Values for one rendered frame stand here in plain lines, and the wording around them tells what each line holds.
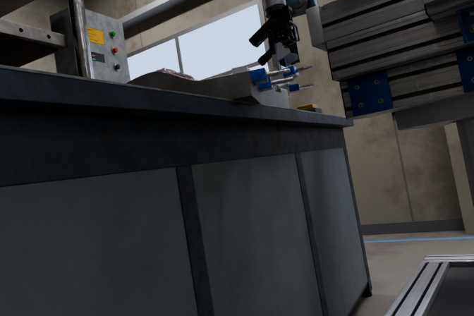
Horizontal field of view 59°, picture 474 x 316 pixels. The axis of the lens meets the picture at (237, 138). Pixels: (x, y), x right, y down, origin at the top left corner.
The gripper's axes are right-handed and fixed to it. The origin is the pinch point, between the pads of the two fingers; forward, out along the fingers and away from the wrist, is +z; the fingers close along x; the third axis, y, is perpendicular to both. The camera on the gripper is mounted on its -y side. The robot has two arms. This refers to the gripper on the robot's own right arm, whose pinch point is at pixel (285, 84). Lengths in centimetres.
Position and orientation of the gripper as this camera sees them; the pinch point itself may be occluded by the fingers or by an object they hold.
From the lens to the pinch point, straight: 170.4
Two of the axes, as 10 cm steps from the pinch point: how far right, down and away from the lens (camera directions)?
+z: 1.7, 9.8, -0.8
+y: 9.7, -1.8, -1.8
